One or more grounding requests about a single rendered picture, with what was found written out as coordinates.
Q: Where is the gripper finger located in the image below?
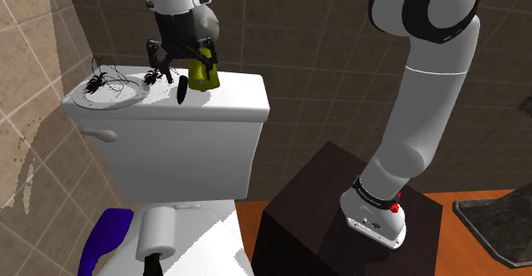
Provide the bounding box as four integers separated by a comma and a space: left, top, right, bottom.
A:
145, 39, 175, 84
186, 37, 220, 82

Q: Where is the small black wiry figure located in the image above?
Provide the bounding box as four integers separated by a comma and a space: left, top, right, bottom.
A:
142, 70, 164, 86

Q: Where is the yellow bottle with grey top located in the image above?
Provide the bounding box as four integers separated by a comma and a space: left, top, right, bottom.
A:
188, 5, 221, 93

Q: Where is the black oval object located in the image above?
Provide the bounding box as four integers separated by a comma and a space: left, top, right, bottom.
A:
176, 75, 189, 106

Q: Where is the white round plate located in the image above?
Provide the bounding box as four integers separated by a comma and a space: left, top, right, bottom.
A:
72, 74, 151, 111

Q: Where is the large black wiry figure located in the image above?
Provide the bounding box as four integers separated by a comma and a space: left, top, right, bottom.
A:
84, 56, 130, 96

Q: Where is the white toilet paper roll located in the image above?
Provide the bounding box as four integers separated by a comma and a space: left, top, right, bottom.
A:
136, 205, 179, 262

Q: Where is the dark robot stand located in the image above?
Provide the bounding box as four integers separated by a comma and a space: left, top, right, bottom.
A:
251, 140, 444, 276

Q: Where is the blue curved object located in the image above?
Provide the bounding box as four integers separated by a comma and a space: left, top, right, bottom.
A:
77, 207, 136, 276

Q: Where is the black rod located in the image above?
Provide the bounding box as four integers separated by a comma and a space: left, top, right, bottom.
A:
142, 251, 164, 276

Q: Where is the dark marbled stone base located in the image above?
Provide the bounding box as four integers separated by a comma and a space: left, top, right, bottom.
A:
452, 187, 532, 270

